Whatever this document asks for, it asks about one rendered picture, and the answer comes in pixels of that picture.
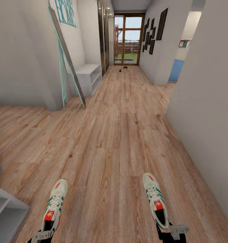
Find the picture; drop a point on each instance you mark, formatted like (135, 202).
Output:
(152, 42)
(147, 36)
(181, 43)
(161, 24)
(151, 29)

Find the gym shoe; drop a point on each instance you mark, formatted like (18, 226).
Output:
(155, 199)
(51, 218)

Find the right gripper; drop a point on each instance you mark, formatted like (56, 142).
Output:
(167, 238)

